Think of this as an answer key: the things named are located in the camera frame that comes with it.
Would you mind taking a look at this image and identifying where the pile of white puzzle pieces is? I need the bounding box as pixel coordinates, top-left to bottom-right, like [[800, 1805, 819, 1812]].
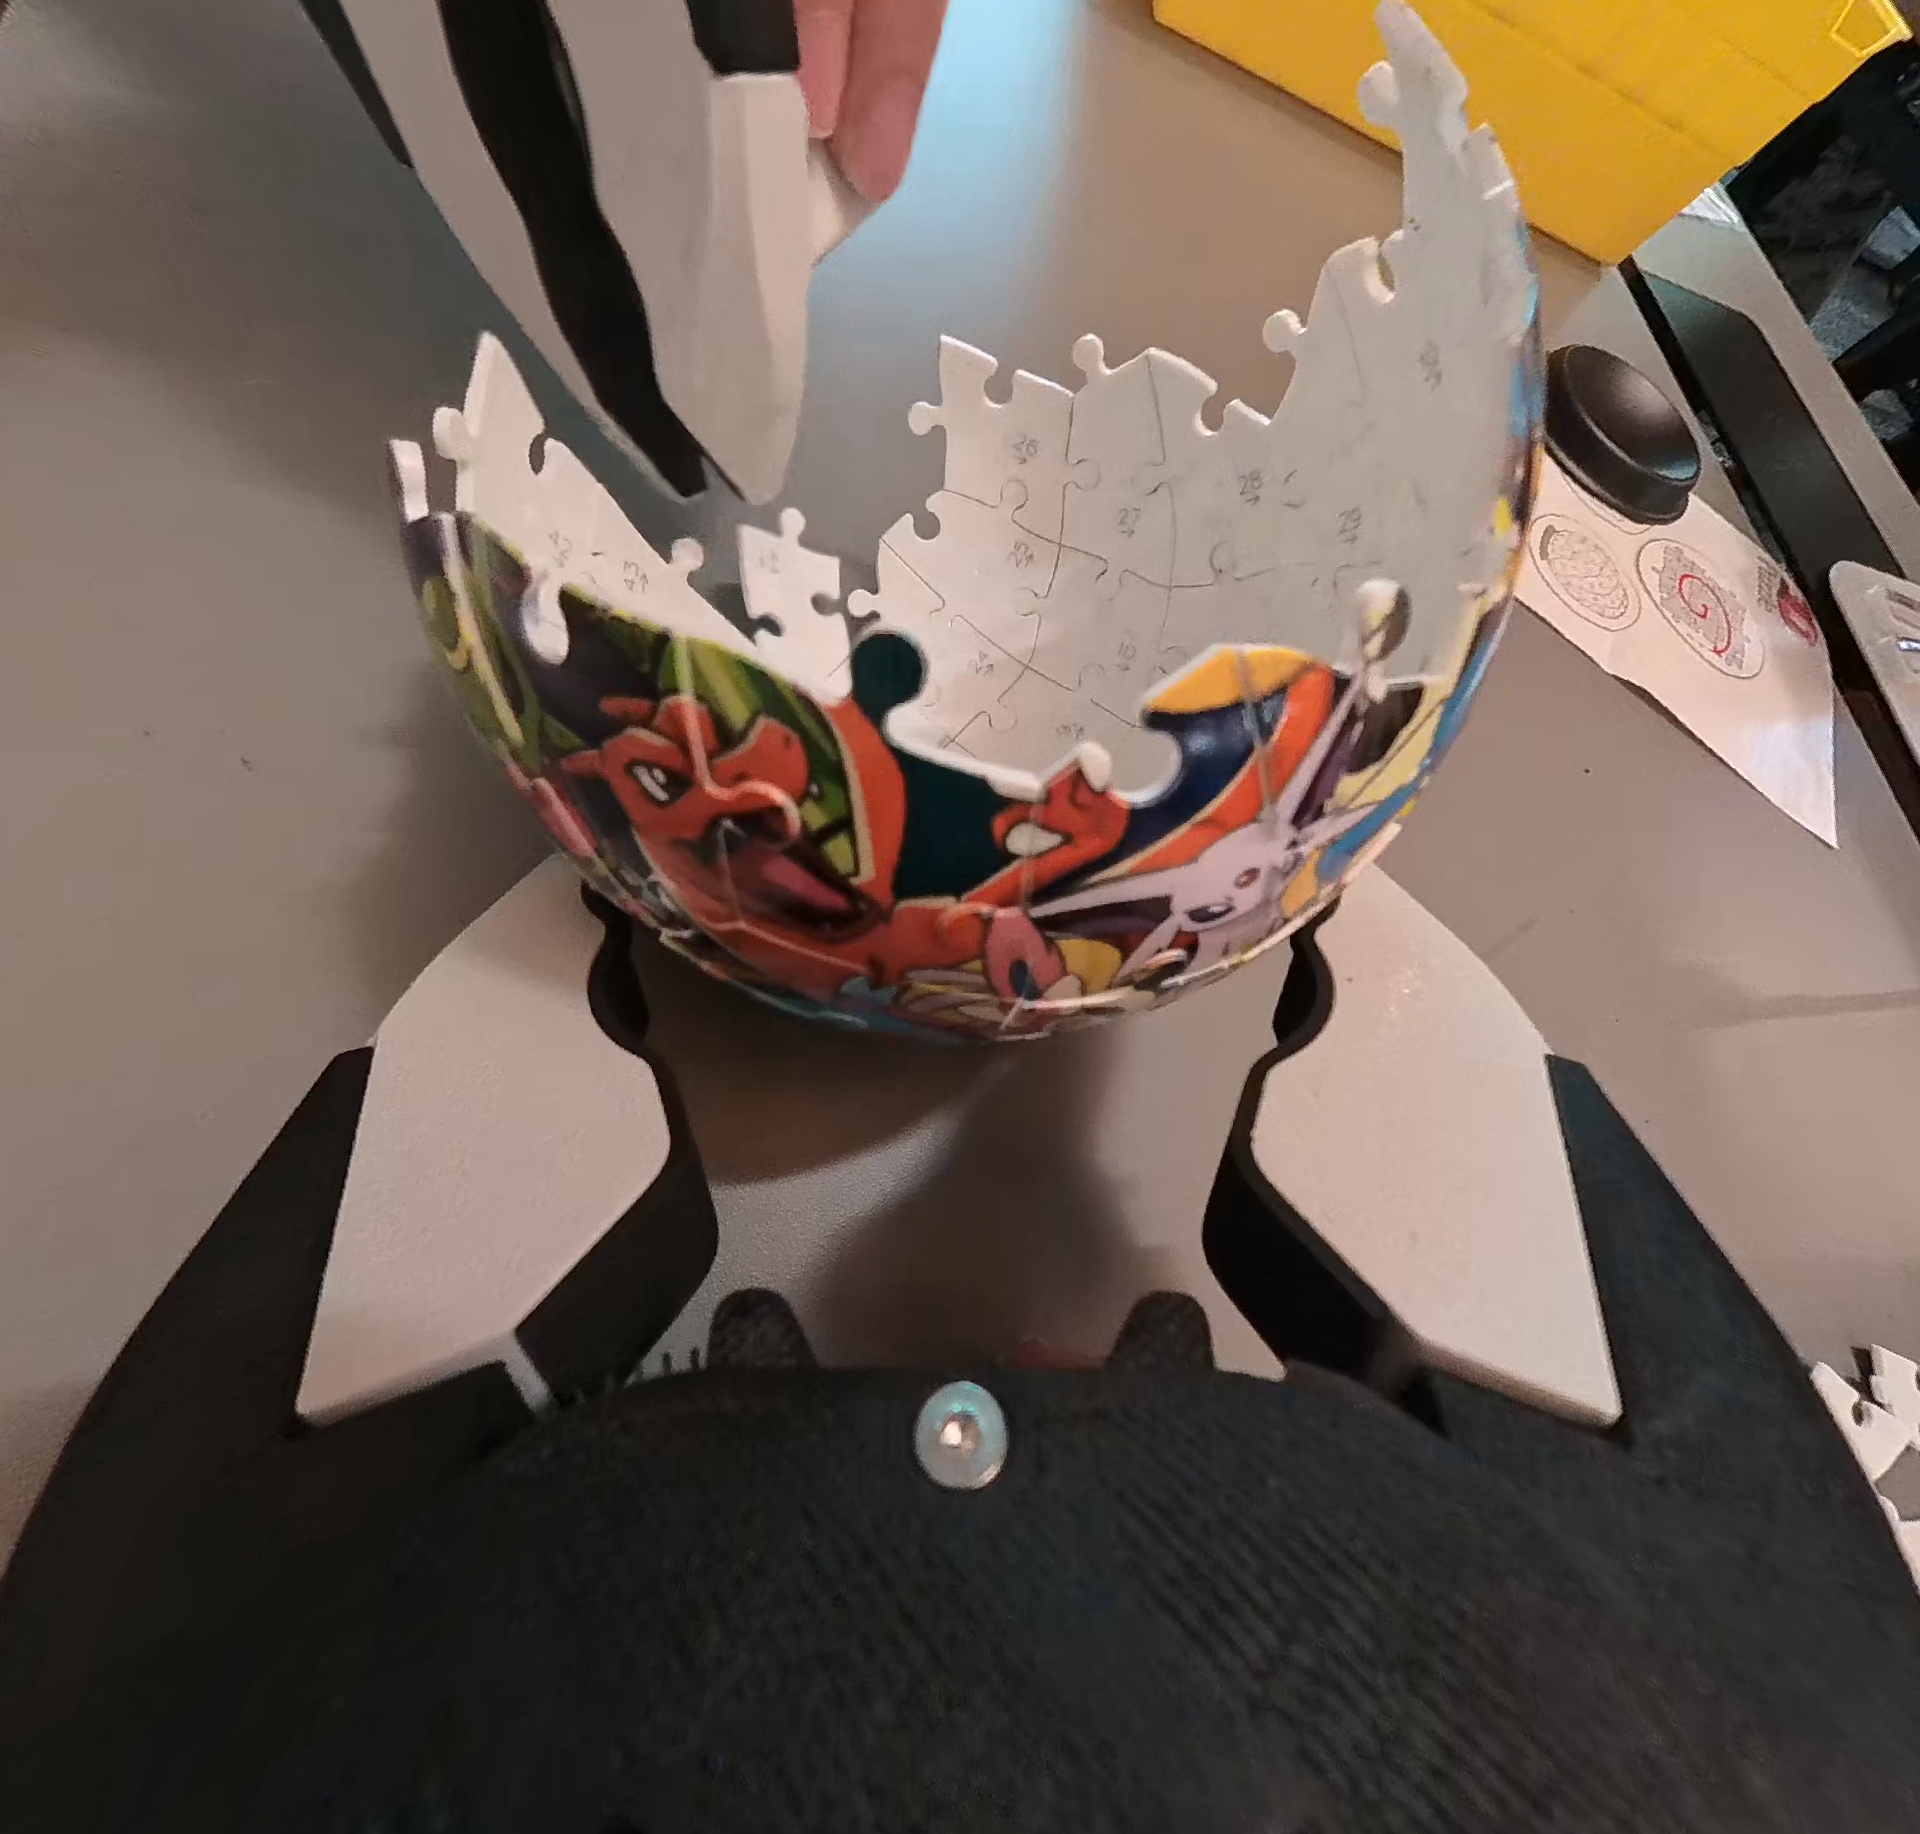
[[1806, 1345, 1920, 1567]]

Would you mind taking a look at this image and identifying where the black round ball stand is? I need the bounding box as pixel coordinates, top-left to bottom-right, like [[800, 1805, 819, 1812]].
[[1546, 346, 1704, 523]]

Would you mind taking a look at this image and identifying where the yellow plastic bin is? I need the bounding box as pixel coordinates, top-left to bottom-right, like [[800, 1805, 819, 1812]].
[[1146, 0, 1914, 264]]

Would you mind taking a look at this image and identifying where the colourful puzzle ball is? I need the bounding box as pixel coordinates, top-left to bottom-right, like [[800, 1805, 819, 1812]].
[[388, 0, 1548, 1049]]

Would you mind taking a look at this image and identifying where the white instruction leaflet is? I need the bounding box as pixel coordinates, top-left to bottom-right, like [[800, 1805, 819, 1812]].
[[1515, 469, 1839, 846]]

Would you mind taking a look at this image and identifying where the single puzzle piece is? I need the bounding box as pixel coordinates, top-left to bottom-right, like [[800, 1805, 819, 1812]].
[[737, 510, 849, 696]]

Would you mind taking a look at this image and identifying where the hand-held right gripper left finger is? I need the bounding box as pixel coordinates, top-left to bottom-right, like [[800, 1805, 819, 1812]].
[[291, 865, 721, 1429]]

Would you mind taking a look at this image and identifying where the person's left hand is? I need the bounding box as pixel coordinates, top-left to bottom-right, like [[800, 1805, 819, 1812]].
[[786, 0, 963, 204]]

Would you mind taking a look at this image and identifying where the black desk mat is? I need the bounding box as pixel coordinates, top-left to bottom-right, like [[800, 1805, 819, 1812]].
[[1626, 255, 1920, 817]]

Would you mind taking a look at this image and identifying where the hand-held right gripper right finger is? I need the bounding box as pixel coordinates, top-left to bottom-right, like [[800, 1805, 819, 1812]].
[[1204, 865, 1626, 1429]]

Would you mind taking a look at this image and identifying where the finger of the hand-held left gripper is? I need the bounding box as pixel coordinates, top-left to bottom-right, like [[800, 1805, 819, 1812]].
[[291, 0, 698, 494], [495, 0, 875, 507]]

